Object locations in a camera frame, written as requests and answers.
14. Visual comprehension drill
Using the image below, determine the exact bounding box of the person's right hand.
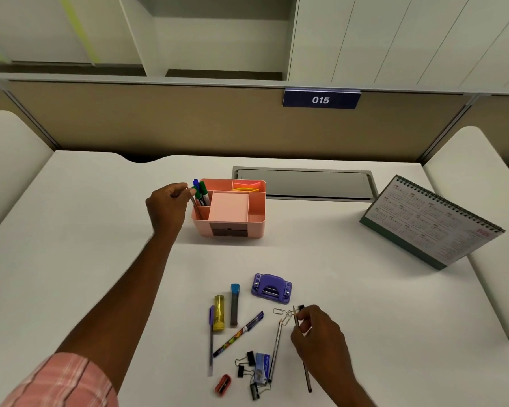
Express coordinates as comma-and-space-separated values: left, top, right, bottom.
290, 304, 357, 388

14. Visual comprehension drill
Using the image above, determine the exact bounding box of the person's left hand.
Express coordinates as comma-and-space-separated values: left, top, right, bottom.
145, 182, 197, 242

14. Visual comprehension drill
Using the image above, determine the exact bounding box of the black pencil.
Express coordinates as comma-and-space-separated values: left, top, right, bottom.
189, 188, 204, 221

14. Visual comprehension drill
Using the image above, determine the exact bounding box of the pink desk organizer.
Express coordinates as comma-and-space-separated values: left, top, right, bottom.
191, 178, 267, 239

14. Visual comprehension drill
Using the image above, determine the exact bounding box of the blue staple box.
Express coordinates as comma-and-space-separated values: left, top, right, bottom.
254, 353, 271, 386

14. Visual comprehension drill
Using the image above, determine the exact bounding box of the purple hole punch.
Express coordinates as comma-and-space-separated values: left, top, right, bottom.
251, 273, 293, 305

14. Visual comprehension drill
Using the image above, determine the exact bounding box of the dark pen colourful print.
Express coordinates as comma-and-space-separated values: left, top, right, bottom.
213, 311, 265, 358

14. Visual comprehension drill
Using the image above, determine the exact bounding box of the grey lead case blue cap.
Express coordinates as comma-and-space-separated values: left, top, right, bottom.
230, 283, 241, 328

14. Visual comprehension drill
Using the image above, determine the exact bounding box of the red pencil sharpener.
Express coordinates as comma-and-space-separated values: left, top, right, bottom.
214, 374, 232, 398

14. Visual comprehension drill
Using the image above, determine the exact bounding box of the yellow transparent lead case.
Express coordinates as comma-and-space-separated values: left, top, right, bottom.
213, 295, 226, 332

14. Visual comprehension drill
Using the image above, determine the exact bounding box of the purple gel pen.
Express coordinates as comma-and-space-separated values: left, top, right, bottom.
208, 305, 216, 376

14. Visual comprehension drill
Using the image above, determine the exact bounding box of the green spiral desk calendar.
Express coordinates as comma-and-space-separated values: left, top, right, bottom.
359, 175, 506, 271

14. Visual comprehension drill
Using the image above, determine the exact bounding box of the person's left forearm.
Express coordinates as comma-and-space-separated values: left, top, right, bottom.
55, 232, 177, 395

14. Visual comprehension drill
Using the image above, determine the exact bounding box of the beige partition panel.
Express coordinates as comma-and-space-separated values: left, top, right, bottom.
0, 82, 60, 151
4, 80, 472, 164
420, 95, 509, 176

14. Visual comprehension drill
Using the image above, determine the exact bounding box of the white side divider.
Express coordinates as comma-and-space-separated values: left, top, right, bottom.
0, 110, 55, 246
422, 125, 509, 340

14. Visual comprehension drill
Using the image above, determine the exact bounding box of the blue number sign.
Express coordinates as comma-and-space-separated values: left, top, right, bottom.
283, 88, 362, 110

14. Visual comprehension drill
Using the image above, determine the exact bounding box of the white open shelf unit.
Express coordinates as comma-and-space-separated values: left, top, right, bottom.
0, 0, 300, 83

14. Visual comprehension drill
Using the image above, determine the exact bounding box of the pink plaid sleeve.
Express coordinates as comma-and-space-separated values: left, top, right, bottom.
0, 352, 119, 407

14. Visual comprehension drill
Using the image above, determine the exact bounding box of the white panelled cabinet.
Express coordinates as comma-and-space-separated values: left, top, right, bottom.
286, 0, 509, 96

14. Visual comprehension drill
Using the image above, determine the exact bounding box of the grey cable tray cover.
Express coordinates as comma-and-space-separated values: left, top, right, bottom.
231, 166, 379, 203

